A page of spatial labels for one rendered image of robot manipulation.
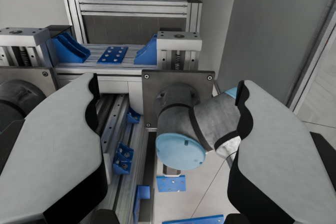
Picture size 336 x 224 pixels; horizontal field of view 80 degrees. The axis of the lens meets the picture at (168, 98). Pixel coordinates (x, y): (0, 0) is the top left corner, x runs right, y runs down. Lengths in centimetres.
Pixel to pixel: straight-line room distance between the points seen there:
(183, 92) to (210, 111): 16
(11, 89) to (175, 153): 51
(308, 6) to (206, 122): 55
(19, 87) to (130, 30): 88
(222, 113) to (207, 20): 125
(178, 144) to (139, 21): 108
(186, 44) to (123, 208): 47
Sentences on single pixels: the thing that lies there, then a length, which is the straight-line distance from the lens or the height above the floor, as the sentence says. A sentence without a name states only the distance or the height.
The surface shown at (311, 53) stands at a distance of 79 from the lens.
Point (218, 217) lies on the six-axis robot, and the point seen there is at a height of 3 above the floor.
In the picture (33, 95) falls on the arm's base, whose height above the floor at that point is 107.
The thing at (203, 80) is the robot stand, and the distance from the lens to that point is 63.
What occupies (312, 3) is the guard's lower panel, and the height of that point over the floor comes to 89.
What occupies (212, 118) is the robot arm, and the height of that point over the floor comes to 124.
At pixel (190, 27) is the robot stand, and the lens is 140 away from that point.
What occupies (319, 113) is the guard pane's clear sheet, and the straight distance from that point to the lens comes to 75.
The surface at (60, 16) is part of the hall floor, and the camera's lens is 180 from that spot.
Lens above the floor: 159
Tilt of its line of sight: 57 degrees down
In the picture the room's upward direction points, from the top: 180 degrees counter-clockwise
